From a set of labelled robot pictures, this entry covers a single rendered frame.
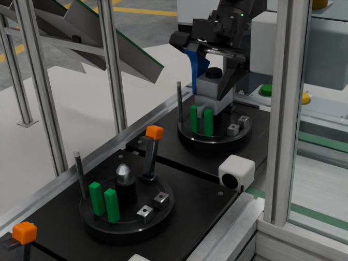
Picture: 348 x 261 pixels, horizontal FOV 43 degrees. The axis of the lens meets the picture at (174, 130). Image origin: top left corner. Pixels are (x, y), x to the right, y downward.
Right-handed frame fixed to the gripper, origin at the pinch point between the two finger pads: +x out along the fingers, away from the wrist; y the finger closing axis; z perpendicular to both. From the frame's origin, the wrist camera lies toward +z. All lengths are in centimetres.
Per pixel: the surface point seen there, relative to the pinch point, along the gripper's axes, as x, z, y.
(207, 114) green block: 6.3, 0.5, 1.5
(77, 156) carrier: 18.4, 21.2, -5.2
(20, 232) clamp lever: 26.7, 32.8, 0.5
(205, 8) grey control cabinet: -107, -269, -169
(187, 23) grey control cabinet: -93, -275, -188
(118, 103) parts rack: 8.7, -1.5, -19.1
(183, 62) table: -12, -51, -39
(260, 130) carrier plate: 5.6, -11.0, 7.3
